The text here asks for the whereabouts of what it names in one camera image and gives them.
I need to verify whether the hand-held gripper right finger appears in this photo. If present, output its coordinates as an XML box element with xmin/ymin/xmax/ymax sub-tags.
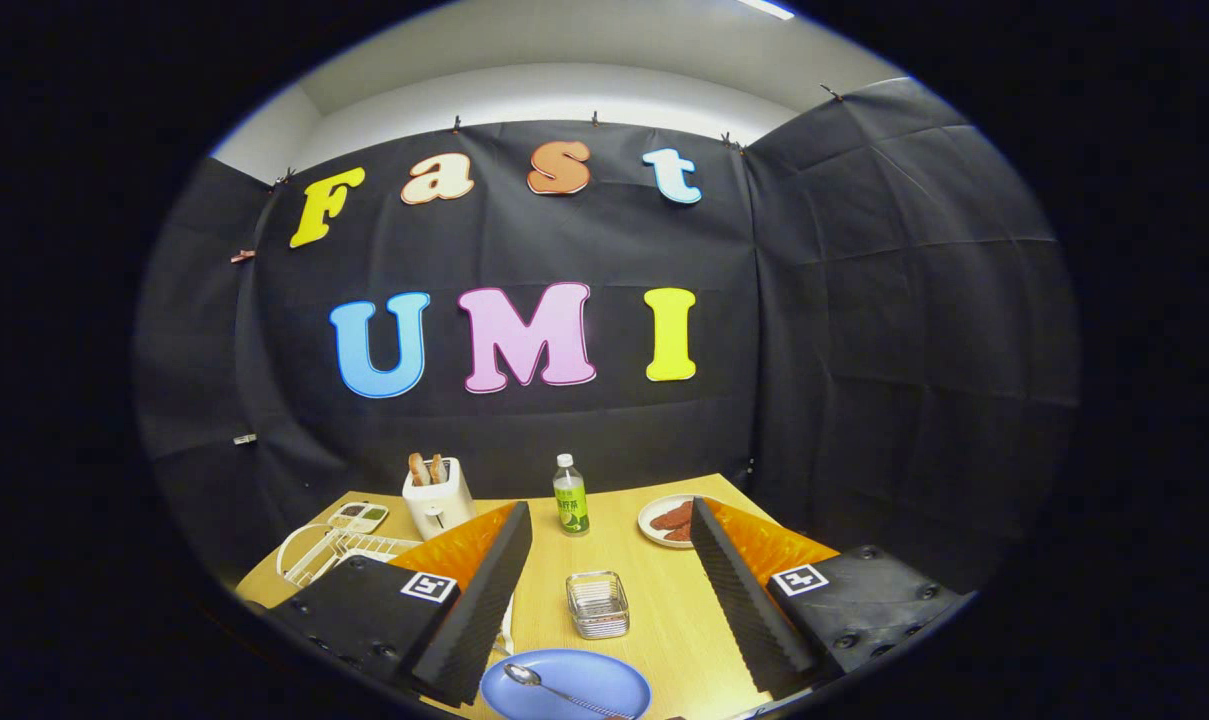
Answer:
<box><xmin>689</xmin><ymin>496</ymin><xmax>971</xmax><ymax>703</ymax></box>

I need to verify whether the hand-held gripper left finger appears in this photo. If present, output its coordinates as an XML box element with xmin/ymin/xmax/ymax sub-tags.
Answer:
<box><xmin>262</xmin><ymin>500</ymin><xmax>534</xmax><ymax>709</ymax></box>

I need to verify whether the metal spoon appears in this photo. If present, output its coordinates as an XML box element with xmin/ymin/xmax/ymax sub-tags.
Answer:
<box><xmin>504</xmin><ymin>662</ymin><xmax>635</xmax><ymax>720</ymax></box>

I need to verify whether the white wire dish rack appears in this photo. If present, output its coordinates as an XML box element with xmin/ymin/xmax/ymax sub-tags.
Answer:
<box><xmin>276</xmin><ymin>522</ymin><xmax>517</xmax><ymax>656</ymax></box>

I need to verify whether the metal wire basket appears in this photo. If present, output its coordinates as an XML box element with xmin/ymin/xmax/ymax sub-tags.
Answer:
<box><xmin>565</xmin><ymin>570</ymin><xmax>631</xmax><ymax>641</ymax></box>

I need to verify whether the blue plate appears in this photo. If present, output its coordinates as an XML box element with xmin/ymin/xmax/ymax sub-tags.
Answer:
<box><xmin>480</xmin><ymin>648</ymin><xmax>653</xmax><ymax>720</ymax></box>

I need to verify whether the small white dish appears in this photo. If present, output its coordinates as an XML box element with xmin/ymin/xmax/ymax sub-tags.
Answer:
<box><xmin>637</xmin><ymin>494</ymin><xmax>710</xmax><ymax>550</ymax></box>

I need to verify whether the white toaster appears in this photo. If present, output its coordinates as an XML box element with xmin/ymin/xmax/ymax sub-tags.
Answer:
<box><xmin>402</xmin><ymin>457</ymin><xmax>477</xmax><ymax>541</ymax></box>

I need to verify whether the green label drink bottle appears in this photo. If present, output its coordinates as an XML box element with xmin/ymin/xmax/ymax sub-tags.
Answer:
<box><xmin>552</xmin><ymin>453</ymin><xmax>591</xmax><ymax>537</ymax></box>

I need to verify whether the divided white snack tray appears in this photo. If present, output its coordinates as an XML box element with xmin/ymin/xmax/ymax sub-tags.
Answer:
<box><xmin>325</xmin><ymin>501</ymin><xmax>390</xmax><ymax>535</ymax></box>

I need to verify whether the black backdrop cloth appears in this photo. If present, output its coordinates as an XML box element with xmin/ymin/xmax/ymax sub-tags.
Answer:
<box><xmin>132</xmin><ymin>77</ymin><xmax>1080</xmax><ymax>601</ymax></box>

